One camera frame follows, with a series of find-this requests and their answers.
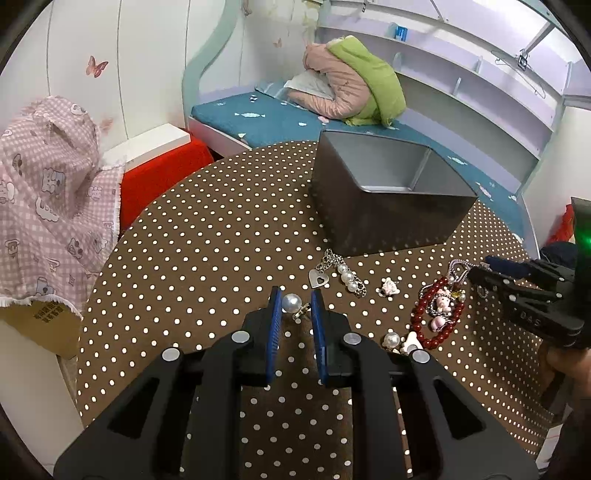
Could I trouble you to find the pink checked printed cloth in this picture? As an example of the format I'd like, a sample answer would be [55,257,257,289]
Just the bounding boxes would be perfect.
[0,96,125,308]

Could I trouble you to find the lilac wall shelf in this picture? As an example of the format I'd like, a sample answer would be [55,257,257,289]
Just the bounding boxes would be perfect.
[314,0,591,162]

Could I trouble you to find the pink jacket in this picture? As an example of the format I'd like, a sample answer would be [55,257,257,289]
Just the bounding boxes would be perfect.
[286,43,370,121]

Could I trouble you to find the green jacket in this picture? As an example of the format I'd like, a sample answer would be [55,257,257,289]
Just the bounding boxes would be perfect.
[328,36,407,127]

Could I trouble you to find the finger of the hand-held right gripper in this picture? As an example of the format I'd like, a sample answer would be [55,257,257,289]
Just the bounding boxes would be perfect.
[485,255,575,291]
[468,267,555,311]

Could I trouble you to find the red bead bracelet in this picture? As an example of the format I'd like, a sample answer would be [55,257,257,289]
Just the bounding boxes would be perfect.
[409,275,467,349]

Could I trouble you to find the white board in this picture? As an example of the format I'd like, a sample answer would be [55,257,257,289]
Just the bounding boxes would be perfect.
[99,124,191,167]

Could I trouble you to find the cardboard box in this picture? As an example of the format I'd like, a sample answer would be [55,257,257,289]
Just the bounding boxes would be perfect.
[0,295,84,361]

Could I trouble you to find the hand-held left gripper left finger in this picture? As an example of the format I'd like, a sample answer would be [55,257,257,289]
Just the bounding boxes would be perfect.
[53,286,283,480]

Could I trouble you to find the white wardrobe doors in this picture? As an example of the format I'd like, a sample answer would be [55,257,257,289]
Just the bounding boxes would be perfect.
[0,0,245,158]

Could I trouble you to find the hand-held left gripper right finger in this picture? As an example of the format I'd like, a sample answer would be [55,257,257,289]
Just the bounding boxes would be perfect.
[310,291,541,480]

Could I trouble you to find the red stool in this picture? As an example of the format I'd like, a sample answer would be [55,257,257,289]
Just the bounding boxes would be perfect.
[117,138,215,232]

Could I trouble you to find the red cloth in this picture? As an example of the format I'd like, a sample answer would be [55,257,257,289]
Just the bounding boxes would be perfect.
[547,203,578,245]

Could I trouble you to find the teal candy print mattress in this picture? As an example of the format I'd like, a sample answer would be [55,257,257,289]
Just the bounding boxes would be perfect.
[191,79,539,247]

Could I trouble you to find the wire clothes hanger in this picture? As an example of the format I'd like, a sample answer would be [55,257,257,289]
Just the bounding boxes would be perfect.
[490,48,548,100]

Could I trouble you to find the grey metal tin box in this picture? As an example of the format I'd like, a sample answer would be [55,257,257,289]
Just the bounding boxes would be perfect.
[310,130,479,258]

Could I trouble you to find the pink doll keychain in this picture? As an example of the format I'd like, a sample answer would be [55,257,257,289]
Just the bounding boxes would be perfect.
[427,259,485,333]

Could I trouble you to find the person's right hand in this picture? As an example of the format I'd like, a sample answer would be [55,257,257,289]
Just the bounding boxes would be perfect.
[538,344,591,411]

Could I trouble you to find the heart pendant pearl chain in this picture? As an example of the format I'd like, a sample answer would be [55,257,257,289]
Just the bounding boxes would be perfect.
[308,248,368,298]

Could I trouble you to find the brown polka dot tablecloth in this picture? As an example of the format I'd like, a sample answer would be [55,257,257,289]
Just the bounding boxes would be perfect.
[75,140,555,480]

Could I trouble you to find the teal bunk bed frame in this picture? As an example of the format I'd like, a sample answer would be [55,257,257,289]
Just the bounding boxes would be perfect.
[181,0,591,259]

